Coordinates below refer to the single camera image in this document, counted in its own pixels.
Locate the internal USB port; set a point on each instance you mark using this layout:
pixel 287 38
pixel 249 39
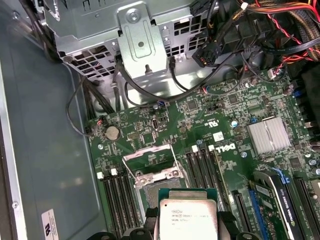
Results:
pixel 155 123

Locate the green RAM stick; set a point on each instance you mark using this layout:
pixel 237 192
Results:
pixel 217 175

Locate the white label sticker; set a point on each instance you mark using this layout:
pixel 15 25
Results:
pixel 50 225

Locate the black power connector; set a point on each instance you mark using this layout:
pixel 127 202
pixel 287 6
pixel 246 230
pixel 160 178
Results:
pixel 206 53

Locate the black graphics card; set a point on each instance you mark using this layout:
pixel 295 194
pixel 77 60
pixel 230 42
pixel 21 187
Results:
pixel 282 205

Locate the silver CPU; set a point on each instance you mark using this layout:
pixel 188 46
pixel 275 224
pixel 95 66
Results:
pixel 187 217

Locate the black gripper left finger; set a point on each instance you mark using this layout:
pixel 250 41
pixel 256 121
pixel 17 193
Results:
pixel 150 225

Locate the metal drive cage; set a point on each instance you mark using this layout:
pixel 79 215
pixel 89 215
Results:
pixel 87 25

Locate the coin cell battery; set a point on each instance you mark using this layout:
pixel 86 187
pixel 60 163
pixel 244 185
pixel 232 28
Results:
pixel 112 132

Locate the green motherboard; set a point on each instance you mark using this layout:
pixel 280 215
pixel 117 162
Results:
pixel 225 140

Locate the CPU socket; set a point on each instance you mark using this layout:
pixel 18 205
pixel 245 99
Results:
pixel 150 192

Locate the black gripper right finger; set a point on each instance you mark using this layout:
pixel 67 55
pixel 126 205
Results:
pixel 228 227

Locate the black expansion slot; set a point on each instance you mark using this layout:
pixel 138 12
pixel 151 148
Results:
pixel 241 215
pixel 306 207

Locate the grey metal cage bracket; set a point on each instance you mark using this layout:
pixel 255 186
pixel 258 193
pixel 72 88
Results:
pixel 141 45

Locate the black PC case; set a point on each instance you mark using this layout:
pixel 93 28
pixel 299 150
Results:
pixel 50 125

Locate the RAM slot black clip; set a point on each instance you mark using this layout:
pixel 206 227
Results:
pixel 117 200
pixel 133 200
pixel 208 170
pixel 192 170

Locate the silver chipset heatsink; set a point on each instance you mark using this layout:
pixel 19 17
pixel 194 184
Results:
pixel 268 135

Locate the blue expansion slot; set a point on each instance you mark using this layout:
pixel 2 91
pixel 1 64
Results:
pixel 257 217

